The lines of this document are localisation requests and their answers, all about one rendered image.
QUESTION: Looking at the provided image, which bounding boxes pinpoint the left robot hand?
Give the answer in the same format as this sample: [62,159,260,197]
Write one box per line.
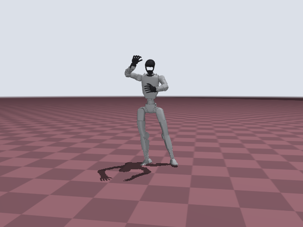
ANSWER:
[144,83,156,93]

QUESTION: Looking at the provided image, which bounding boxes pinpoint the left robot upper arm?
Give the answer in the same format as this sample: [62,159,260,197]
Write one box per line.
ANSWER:
[158,75,169,91]

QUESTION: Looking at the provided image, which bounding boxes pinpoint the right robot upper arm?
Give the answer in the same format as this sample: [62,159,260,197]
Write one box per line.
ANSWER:
[125,71,142,81]

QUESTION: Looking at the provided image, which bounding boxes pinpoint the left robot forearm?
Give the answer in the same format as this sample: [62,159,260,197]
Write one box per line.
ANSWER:
[156,84,168,92]

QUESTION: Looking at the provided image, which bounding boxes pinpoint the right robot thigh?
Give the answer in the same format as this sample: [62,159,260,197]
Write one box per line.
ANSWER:
[137,106,149,140]

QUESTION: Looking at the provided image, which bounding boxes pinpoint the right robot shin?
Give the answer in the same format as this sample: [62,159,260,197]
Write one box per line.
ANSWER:
[140,135,149,160]

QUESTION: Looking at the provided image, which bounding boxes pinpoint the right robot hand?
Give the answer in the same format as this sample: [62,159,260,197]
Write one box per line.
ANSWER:
[130,55,142,68]

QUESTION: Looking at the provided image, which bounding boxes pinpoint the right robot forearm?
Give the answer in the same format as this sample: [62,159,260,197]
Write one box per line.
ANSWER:
[125,66,135,74]

